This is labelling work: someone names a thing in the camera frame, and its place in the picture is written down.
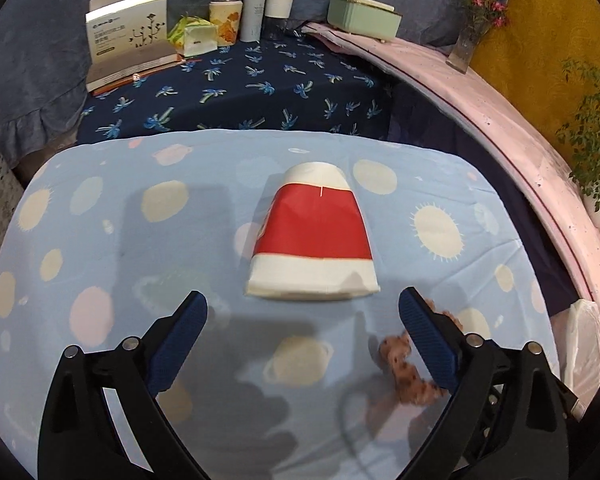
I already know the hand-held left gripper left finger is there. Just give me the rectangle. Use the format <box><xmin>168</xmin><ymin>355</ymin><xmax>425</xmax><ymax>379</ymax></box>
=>
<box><xmin>37</xmin><ymin>290</ymin><xmax>209</xmax><ymax>480</ymax></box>

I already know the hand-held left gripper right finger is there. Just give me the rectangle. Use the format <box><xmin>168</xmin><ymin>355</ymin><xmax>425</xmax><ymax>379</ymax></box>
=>
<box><xmin>399</xmin><ymin>287</ymin><xmax>572</xmax><ymax>480</ymax></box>

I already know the red and white paper cup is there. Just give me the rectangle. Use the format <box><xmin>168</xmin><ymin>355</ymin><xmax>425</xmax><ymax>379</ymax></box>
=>
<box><xmin>244</xmin><ymin>161</ymin><xmax>381</xmax><ymax>302</ymax></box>

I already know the brown fuzzy hair scrunchie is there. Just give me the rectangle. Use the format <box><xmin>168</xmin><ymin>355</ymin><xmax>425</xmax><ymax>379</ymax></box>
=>
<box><xmin>379</xmin><ymin>299</ymin><xmax>463</xmax><ymax>406</ymax></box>

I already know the light blue planet print tablecloth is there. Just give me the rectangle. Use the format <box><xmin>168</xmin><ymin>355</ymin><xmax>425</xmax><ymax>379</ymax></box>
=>
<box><xmin>0</xmin><ymin>129</ymin><xmax>561</xmax><ymax>480</ymax></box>

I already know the dark purple cloth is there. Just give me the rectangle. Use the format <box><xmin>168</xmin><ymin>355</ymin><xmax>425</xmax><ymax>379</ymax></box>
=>
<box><xmin>387</xmin><ymin>80</ymin><xmax>593</xmax><ymax>316</ymax></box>

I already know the pink cloth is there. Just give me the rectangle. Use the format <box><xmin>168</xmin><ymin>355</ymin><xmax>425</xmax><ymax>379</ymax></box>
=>
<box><xmin>300</xmin><ymin>22</ymin><xmax>600</xmax><ymax>331</ymax></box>

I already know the navy palm print cloth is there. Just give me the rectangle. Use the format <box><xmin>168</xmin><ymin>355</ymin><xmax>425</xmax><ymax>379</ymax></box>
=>
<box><xmin>76</xmin><ymin>37</ymin><xmax>396</xmax><ymax>146</ymax></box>

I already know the green plant in white pot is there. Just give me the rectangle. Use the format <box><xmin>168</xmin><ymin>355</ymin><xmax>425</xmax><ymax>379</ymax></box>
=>
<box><xmin>555</xmin><ymin>57</ymin><xmax>600</xmax><ymax>229</ymax></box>

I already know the flat white box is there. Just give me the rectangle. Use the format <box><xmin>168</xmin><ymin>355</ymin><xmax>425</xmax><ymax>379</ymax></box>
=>
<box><xmin>86</xmin><ymin>51</ymin><xmax>187</xmax><ymax>96</ymax></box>

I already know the glass vase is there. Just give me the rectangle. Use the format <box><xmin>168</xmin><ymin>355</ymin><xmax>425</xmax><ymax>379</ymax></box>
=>
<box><xmin>446</xmin><ymin>27</ymin><xmax>481</xmax><ymax>75</ymax></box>

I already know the green tissue pack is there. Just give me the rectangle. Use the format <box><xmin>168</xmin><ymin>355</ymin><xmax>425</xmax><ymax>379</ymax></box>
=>
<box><xmin>167</xmin><ymin>12</ymin><xmax>218</xmax><ymax>58</ymax></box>

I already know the blue-grey cloth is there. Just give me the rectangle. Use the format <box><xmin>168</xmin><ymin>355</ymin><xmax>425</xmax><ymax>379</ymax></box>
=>
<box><xmin>0</xmin><ymin>0</ymin><xmax>521</xmax><ymax>171</ymax></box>

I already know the white printed carton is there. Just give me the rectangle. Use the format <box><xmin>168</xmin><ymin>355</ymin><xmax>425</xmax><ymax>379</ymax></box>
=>
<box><xmin>85</xmin><ymin>0</ymin><xmax>170</xmax><ymax>65</ymax></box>

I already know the floral print can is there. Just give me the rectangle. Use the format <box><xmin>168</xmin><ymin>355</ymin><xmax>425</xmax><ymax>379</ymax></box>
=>
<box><xmin>209</xmin><ymin>0</ymin><xmax>243</xmax><ymax>44</ymax></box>

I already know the pale green tissue box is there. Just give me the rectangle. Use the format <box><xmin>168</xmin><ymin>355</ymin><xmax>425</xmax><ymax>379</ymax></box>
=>
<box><xmin>327</xmin><ymin>0</ymin><xmax>402</xmax><ymax>43</ymax></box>

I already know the pink flower sprig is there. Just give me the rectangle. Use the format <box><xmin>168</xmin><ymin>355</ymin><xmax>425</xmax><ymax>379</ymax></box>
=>
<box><xmin>450</xmin><ymin>0</ymin><xmax>509</xmax><ymax>36</ymax></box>

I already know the tall white tumbler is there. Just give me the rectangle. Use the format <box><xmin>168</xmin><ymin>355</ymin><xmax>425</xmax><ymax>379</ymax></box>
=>
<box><xmin>240</xmin><ymin>0</ymin><xmax>268</xmax><ymax>43</ymax></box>

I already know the yellow cloth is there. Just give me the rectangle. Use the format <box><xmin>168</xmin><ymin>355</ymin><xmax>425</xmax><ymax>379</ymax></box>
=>
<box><xmin>467</xmin><ymin>0</ymin><xmax>600</xmax><ymax>161</ymax></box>

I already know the white jar with dark base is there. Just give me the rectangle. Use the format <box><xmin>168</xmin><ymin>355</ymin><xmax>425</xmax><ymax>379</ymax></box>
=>
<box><xmin>265</xmin><ymin>0</ymin><xmax>297</xmax><ymax>41</ymax></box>

